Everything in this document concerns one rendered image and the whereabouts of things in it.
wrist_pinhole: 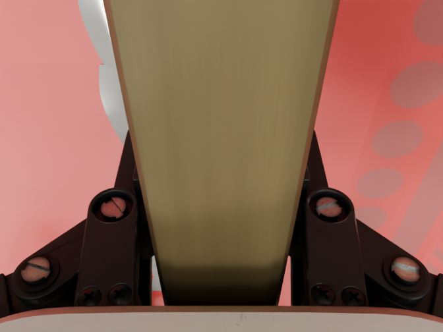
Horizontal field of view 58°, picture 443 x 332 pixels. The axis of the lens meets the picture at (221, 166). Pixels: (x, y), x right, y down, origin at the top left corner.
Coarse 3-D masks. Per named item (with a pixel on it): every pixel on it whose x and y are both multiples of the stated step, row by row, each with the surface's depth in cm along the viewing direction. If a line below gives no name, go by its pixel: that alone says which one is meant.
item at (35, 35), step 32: (0, 0) 15; (32, 0) 14; (64, 0) 14; (352, 0) 14; (384, 0) 14; (0, 32) 15; (32, 32) 15; (64, 32) 15; (352, 32) 15; (384, 32) 15; (352, 64) 16; (384, 64) 16
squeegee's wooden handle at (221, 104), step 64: (128, 0) 5; (192, 0) 4; (256, 0) 4; (320, 0) 5; (128, 64) 5; (192, 64) 5; (256, 64) 5; (320, 64) 5; (192, 128) 6; (256, 128) 6; (192, 192) 7; (256, 192) 7; (192, 256) 8; (256, 256) 8
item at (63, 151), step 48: (0, 96) 17; (48, 96) 17; (96, 96) 17; (336, 96) 17; (0, 144) 19; (48, 144) 19; (96, 144) 19; (336, 144) 19; (0, 192) 22; (48, 192) 22; (96, 192) 22; (0, 240) 25; (48, 240) 25; (288, 288) 28
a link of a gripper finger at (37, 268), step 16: (128, 144) 12; (128, 160) 11; (128, 176) 11; (144, 208) 10; (80, 224) 10; (144, 224) 10; (64, 240) 10; (80, 240) 10; (144, 240) 10; (32, 256) 9; (48, 256) 9; (64, 256) 9; (80, 256) 9; (144, 256) 11; (16, 272) 9; (32, 272) 9; (48, 272) 9; (64, 272) 9; (16, 288) 9; (32, 288) 9; (48, 288) 9; (64, 288) 9; (32, 304) 9
